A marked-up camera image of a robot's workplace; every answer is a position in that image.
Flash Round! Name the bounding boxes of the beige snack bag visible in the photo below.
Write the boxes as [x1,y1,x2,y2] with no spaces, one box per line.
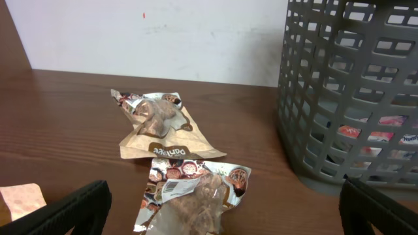
[1,183,46,225]

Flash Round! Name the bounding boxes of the grey plastic basket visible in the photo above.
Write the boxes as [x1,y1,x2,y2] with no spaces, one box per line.
[276,0,417,200]

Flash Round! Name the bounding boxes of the Panbee snack bag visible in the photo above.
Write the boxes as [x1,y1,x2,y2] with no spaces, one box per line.
[110,89,226,159]
[133,158,251,235]

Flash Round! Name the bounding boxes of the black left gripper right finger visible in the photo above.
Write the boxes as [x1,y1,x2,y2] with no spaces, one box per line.
[339,178,417,235]

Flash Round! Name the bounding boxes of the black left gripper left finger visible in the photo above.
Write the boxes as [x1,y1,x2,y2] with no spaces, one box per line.
[1,180,112,235]

